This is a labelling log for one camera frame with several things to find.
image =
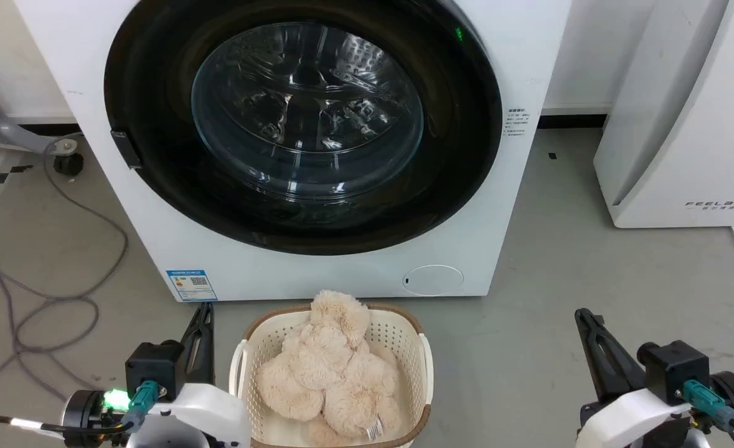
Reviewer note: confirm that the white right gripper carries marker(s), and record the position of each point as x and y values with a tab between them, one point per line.
628	423

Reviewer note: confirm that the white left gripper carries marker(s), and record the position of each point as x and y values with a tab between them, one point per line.
198	414

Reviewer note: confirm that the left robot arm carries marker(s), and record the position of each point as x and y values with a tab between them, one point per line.
83	410

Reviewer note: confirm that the white front-load washing machine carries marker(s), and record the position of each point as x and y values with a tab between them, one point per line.
317	277

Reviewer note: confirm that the round black glass washer door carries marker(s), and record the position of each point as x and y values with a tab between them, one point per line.
155	93

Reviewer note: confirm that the blue energy label sticker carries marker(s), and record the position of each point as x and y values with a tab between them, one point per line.
191	285

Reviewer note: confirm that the beige plush teddy bear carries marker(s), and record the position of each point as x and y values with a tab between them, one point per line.
329	373

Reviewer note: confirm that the oval white filter cover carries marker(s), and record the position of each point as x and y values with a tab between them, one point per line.
432	280

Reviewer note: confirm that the cream plastic laundry basket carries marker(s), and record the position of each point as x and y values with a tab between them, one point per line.
404	336

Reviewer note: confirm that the black caster wheel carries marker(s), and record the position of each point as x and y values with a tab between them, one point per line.
68	163

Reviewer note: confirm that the small printed text sticker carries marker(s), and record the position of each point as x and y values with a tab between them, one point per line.
517	122

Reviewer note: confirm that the black floor tape marks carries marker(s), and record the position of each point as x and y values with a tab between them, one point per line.
13	172

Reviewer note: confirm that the white Feelbird appliance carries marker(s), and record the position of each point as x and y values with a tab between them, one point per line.
684	112

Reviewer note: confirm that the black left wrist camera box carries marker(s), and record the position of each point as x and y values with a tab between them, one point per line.
153	368

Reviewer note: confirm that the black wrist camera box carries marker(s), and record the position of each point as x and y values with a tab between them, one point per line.
153	368
675	370

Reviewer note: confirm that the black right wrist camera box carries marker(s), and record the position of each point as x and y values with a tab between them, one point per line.
675	370

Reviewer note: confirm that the grey metal frame leg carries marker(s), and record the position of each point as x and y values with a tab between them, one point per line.
5	124

